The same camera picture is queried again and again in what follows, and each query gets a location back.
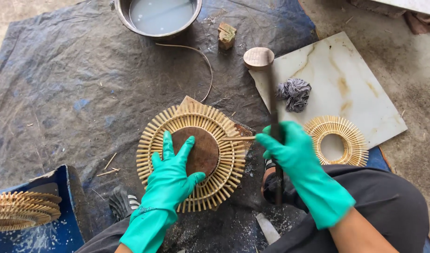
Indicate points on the person's right hand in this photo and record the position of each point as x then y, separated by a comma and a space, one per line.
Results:
292, 151

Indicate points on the person's left hand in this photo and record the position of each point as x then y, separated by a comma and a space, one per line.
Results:
167, 186

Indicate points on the person's right fingers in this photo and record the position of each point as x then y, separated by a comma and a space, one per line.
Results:
267, 141

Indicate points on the thin bamboo stick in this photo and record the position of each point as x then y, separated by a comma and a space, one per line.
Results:
236, 138

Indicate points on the brown round wooden disc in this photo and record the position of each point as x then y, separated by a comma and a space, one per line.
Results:
204, 151

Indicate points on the large rattan sunburst frame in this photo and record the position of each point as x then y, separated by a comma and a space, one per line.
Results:
201, 116

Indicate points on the wooden mallet with round head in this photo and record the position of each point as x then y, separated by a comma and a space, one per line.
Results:
258, 58

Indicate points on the black striped sandal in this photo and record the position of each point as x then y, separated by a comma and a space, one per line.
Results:
269, 188
122, 202

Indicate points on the grey crumpled cloth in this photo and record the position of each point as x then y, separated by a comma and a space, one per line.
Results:
295, 94

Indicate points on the long curved rattan strip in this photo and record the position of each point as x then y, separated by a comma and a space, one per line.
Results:
211, 75

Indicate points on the flat pale blade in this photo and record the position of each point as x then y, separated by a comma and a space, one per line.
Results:
267, 228

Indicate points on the white marble tile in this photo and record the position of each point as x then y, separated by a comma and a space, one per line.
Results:
341, 70

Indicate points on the small wooden block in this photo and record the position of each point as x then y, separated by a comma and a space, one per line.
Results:
226, 36

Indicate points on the person's black trousers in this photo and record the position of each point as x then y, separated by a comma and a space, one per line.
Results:
376, 196

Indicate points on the short loose bamboo stick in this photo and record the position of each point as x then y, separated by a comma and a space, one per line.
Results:
110, 161
107, 172

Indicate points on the metal basin with water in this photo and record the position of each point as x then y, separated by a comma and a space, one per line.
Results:
120, 14

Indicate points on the brown rubble piece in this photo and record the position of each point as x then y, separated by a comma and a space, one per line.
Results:
421, 21

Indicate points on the white board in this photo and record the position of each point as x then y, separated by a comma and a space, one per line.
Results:
408, 5

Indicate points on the dark blue tarp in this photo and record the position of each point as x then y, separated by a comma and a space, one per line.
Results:
60, 88

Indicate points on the blue plastic container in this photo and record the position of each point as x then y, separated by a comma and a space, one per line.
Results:
60, 228

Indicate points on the stack of rattan sunburst frames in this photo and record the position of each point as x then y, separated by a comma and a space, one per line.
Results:
21, 210

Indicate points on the wooden board under frame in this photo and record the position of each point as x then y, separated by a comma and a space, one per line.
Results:
189, 102

